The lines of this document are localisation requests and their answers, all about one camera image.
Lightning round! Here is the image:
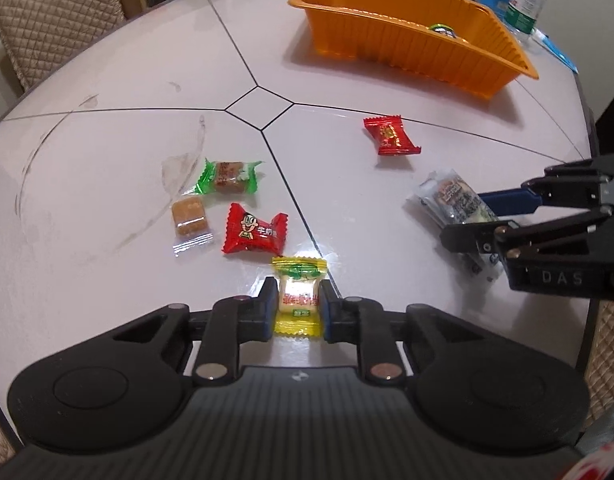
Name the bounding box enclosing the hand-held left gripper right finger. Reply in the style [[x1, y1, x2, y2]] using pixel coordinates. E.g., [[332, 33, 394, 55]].
[[318, 280, 489, 386]]

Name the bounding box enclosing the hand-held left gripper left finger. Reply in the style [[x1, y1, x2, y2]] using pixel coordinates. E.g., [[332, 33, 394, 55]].
[[107, 277, 280, 387]]

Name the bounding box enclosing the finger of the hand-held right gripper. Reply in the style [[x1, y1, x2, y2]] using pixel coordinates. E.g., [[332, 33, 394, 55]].
[[477, 158, 611, 217], [439, 207, 614, 264]]

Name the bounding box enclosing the yellow candy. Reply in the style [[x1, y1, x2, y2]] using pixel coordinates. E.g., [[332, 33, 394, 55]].
[[271, 256, 328, 339]]

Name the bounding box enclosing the grey clear snack packet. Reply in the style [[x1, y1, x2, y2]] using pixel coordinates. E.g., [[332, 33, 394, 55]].
[[406, 169, 505, 283]]

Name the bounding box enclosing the small red cartoon candy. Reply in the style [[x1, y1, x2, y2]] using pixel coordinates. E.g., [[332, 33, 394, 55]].
[[223, 202, 289, 257]]

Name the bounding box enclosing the brown candy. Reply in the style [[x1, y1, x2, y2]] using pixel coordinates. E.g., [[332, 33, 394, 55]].
[[169, 197, 213, 258]]

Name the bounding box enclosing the red snack packet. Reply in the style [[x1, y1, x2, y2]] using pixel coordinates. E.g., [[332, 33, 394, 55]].
[[363, 115, 422, 157]]

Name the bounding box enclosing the green candy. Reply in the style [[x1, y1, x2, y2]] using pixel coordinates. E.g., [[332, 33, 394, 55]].
[[194, 157, 264, 196]]

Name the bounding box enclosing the orange plastic tray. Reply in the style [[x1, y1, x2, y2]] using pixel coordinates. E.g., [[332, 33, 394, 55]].
[[288, 0, 539, 101]]

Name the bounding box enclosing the blue white toothpaste tube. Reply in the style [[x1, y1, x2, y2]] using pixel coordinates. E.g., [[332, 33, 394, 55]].
[[531, 30, 581, 74]]

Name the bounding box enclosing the red white cloth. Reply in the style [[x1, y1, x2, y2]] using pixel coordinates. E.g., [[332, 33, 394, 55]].
[[562, 442, 614, 480]]

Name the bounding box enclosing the clear water bottle green label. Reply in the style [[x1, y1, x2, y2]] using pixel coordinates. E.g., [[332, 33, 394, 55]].
[[504, 0, 550, 50]]

